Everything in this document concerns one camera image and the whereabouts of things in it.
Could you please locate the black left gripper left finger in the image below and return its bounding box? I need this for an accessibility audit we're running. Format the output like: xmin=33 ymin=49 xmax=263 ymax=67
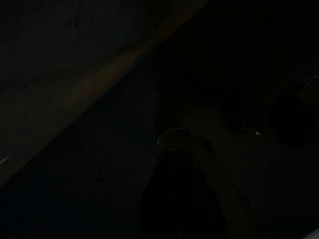
xmin=139 ymin=148 xmax=178 ymax=239

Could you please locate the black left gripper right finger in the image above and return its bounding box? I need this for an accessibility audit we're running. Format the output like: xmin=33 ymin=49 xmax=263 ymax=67
xmin=176 ymin=148 xmax=225 ymax=239

